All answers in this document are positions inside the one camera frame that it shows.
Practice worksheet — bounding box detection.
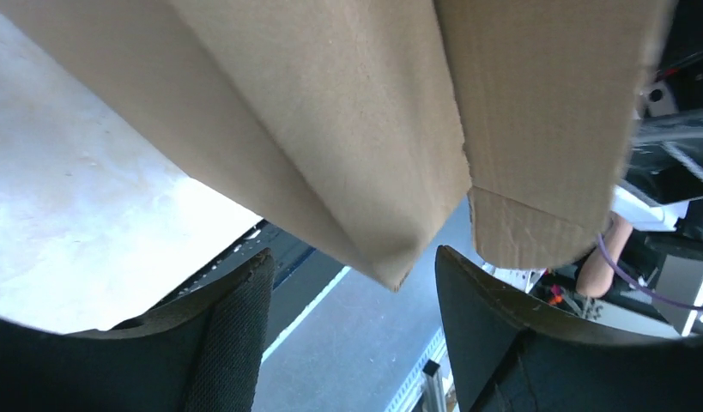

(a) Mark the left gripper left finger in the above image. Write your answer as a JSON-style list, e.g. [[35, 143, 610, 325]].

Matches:
[[0, 249, 275, 411]]

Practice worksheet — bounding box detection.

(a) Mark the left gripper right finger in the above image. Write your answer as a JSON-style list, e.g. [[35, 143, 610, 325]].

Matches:
[[435, 245, 703, 411]]

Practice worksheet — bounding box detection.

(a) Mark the brown cardboard box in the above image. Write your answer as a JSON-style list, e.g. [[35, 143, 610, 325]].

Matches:
[[0, 1, 675, 289]]

